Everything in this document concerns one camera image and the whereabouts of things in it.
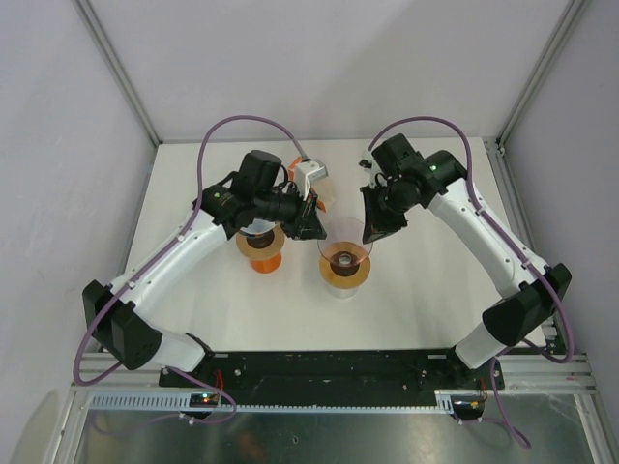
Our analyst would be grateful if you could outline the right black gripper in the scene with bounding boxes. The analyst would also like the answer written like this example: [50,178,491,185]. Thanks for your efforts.
[359,184,417,246]

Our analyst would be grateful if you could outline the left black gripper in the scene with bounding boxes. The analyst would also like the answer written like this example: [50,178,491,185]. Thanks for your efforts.
[255,184,328,243]

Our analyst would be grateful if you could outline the wooden dripper stand ring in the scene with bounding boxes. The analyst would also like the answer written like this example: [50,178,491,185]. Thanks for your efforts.
[235,229,285,262]

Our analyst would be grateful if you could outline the white paper coffee filter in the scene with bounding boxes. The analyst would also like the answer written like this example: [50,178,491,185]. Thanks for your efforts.
[240,218,277,230]

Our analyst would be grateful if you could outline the clear glass carafe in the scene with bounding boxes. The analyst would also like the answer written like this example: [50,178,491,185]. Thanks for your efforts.
[327,285,359,301]

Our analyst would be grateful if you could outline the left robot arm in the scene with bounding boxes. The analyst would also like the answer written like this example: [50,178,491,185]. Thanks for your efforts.
[82,150,328,387]

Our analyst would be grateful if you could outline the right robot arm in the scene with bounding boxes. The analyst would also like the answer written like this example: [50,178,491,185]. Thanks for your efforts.
[360,134,572,388]

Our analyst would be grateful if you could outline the orange coffee filter box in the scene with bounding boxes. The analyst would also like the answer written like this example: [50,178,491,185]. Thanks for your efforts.
[287,157,337,212]

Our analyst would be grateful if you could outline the orange glass carafe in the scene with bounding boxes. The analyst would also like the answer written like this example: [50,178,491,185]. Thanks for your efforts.
[250,253,282,274]

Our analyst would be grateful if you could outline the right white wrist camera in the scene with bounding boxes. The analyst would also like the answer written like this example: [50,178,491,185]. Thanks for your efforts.
[359,150,381,189]

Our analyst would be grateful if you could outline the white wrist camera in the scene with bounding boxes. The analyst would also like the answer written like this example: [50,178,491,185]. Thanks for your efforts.
[291,159,329,200]
[359,150,381,189]

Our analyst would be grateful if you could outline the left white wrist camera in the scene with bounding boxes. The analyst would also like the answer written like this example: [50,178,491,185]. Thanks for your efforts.
[291,159,329,200]

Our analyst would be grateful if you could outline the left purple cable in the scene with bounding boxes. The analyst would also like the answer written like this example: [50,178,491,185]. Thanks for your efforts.
[72,114,310,431]

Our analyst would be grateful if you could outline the purple cable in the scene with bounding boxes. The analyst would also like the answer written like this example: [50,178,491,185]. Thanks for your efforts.
[72,114,310,431]
[368,115,576,450]

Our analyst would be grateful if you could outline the aluminium frame post right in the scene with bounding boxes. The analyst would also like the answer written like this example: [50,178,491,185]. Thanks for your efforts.
[495,0,591,153]

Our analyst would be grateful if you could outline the aluminium frame post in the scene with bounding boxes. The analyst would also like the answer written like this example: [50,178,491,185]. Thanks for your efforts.
[495,0,591,153]
[72,0,162,147]

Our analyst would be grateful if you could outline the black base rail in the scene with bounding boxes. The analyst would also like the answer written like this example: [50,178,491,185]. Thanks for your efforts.
[158,347,504,408]

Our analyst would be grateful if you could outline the white cable duct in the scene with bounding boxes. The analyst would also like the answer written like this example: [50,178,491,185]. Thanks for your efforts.
[88,389,486,415]

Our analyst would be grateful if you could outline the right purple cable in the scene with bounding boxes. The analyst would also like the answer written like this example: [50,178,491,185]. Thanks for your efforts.
[368,115,576,450]

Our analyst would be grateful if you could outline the aluminium frame post left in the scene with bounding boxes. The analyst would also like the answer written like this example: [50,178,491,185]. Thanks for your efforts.
[72,0,162,147]

